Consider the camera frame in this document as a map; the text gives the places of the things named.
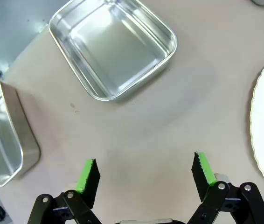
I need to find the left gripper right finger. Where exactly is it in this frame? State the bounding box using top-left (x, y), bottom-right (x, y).
top-left (188, 151), bottom-right (264, 224)

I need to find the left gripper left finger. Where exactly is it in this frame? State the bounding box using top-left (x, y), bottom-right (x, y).
top-left (27, 158), bottom-right (104, 224)

